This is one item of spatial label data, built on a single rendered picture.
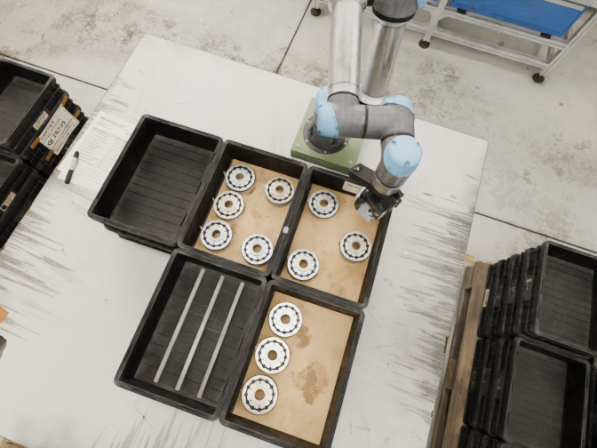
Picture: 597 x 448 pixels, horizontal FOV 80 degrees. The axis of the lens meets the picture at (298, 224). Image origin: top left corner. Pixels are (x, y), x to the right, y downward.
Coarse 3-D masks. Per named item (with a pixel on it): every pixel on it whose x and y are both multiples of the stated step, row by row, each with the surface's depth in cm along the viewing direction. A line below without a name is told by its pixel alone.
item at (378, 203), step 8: (368, 192) 94; (376, 192) 88; (400, 192) 88; (368, 200) 94; (376, 200) 93; (384, 200) 90; (392, 200) 87; (400, 200) 93; (376, 208) 93; (384, 208) 92; (392, 208) 96; (376, 216) 96
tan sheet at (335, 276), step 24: (312, 192) 126; (336, 192) 126; (336, 216) 123; (360, 216) 124; (312, 240) 120; (336, 240) 121; (336, 264) 118; (360, 264) 118; (336, 288) 115; (360, 288) 116
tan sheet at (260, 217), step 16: (256, 176) 127; (272, 176) 128; (288, 176) 128; (256, 192) 125; (256, 208) 123; (272, 208) 124; (288, 208) 124; (240, 224) 121; (256, 224) 121; (272, 224) 122; (240, 240) 119; (272, 240) 120; (224, 256) 117; (240, 256) 118
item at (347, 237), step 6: (348, 234) 118; (354, 234) 118; (360, 234) 118; (342, 240) 117; (348, 240) 117; (366, 240) 118; (342, 246) 117; (366, 246) 117; (342, 252) 116; (348, 252) 116; (360, 252) 116; (366, 252) 117; (348, 258) 115; (354, 258) 115; (360, 258) 116
